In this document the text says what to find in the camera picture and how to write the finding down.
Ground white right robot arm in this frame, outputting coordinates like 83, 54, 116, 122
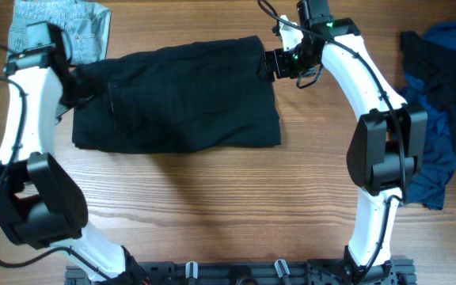
259, 1, 428, 284

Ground dark navy garment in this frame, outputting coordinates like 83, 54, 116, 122
400, 31, 456, 155

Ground blue garment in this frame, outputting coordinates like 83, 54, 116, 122
401, 21, 456, 210

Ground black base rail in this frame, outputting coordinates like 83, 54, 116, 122
63, 259, 417, 285

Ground black shorts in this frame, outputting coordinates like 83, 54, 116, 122
72, 36, 281, 154

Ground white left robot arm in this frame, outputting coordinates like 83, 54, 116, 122
0, 21, 150, 284

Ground folded light blue jeans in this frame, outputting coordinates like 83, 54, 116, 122
6, 0, 112, 124

